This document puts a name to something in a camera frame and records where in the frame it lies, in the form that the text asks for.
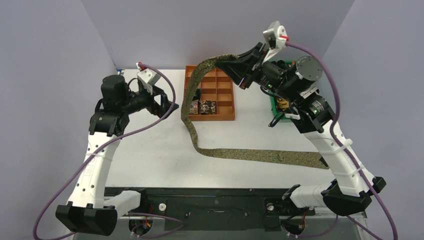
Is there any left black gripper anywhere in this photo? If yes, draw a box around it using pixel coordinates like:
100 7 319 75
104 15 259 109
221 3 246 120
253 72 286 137
121 83 178 119

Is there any olive floral patterned tie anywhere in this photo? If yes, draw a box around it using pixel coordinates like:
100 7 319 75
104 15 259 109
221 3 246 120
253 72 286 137
180 54 325 169

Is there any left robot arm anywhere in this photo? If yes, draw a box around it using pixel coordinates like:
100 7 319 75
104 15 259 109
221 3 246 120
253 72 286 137
55 74 179 236

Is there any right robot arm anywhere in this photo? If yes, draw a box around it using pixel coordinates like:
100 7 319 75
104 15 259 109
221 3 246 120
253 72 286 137
215 43 386 216

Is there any rolled dotted colourful tie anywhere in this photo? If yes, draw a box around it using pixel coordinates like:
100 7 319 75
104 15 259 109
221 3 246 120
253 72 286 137
189 100 200 115

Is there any rolled dark green tie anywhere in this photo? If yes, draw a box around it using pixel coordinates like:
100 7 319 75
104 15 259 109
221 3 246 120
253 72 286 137
192 88 202 101

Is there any orange compartment tray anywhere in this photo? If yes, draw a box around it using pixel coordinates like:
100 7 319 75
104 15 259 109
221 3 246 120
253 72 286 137
183 65 236 122

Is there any rolled black floral tie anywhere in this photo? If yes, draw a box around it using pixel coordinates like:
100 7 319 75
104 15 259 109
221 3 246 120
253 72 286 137
199 100 217 115

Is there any green plastic bin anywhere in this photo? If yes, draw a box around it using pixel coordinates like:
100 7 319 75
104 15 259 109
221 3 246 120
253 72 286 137
266 60 316 121

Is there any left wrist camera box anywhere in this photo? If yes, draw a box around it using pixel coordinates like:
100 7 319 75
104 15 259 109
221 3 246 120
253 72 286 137
136 61 161 95

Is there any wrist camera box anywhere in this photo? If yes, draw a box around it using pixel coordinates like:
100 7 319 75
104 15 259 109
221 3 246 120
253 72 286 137
136 61 161 95
262 21 289 64

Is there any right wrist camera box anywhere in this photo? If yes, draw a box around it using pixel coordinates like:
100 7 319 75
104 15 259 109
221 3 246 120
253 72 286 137
262 21 289 64

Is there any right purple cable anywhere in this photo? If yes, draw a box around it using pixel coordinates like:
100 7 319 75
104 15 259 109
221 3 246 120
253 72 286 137
286 41 398 240

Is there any purple cable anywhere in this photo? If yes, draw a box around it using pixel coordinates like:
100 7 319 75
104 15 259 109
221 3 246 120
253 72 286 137
32 62 177 240
286 41 398 240

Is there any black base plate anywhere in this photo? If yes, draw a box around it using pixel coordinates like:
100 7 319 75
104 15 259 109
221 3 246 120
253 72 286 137
104 187 316 235

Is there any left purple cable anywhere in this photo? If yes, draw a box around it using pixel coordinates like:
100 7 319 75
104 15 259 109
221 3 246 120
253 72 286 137
32 62 177 240

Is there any aluminium frame rail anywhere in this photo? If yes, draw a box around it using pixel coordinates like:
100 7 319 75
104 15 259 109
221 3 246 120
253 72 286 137
62 211 374 240

